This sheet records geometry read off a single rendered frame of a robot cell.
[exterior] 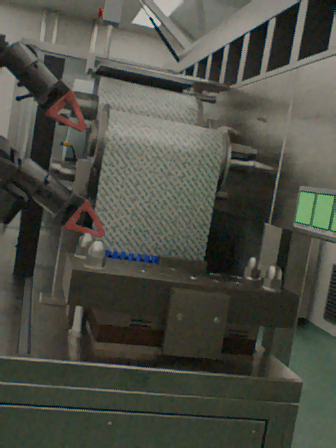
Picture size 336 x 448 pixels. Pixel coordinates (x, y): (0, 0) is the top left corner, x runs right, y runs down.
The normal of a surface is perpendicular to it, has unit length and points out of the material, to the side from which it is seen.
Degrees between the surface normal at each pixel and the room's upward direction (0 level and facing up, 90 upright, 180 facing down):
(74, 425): 90
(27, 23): 90
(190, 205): 90
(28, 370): 90
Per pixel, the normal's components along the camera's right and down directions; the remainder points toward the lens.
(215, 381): 0.22, 0.11
